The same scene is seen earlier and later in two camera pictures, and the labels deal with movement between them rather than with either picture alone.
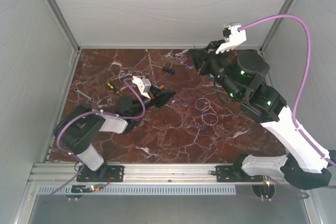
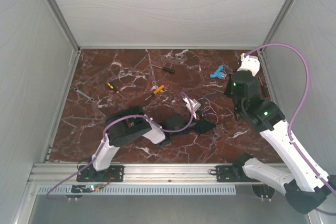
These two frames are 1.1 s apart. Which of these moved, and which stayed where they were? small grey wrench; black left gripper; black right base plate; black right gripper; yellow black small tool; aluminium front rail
Moved: black right gripper; black left gripper
Stayed: yellow black small tool; small grey wrench; black right base plate; aluminium front rail
